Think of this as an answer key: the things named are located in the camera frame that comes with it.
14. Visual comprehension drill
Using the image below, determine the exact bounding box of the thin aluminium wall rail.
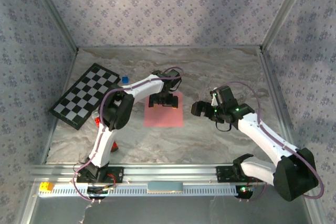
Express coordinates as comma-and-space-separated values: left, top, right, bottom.
77, 45, 263, 51

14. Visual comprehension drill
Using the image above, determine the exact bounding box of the black circuit board with wires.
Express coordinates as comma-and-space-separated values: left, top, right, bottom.
86, 186, 116, 200

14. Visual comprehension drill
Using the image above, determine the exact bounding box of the long aluminium mounting rail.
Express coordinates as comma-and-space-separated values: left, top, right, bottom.
29, 164, 279, 184

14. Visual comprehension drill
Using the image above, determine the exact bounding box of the yellow toy brick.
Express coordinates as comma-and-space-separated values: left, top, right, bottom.
39, 182, 55, 192

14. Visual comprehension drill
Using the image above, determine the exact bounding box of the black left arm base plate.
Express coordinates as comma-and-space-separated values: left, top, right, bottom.
76, 166, 124, 183

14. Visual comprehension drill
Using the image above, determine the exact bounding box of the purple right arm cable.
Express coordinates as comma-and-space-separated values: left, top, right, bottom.
227, 81, 325, 204

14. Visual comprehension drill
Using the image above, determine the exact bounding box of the red glitter cylinder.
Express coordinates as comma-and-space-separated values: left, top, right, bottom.
94, 117, 119, 153

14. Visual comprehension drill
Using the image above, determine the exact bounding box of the pink paper sheet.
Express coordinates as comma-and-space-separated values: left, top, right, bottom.
143, 92, 184, 127

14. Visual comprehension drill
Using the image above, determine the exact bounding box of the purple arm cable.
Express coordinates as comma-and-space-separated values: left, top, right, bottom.
227, 81, 325, 204
72, 66, 184, 204

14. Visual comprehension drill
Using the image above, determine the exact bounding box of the black circuit board green light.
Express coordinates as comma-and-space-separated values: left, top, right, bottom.
235, 185, 255, 199

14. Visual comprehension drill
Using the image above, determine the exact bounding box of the aluminium corner post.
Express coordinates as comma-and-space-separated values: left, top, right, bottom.
27, 0, 79, 51
261, 0, 314, 50

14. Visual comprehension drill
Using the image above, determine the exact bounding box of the black and silver chessboard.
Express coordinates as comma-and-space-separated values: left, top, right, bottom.
49, 62, 121, 130

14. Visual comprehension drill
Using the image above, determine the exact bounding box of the white slotted cable duct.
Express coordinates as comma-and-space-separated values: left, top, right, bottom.
38, 183, 238, 196

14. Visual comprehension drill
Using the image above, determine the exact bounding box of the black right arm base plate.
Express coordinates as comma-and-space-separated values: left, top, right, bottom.
215, 165, 265, 183

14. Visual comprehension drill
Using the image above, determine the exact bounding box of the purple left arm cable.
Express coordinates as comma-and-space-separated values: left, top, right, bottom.
72, 66, 184, 204

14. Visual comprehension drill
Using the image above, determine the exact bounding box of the aluminium side rail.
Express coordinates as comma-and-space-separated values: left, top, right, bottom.
259, 49, 299, 154
41, 49, 79, 164

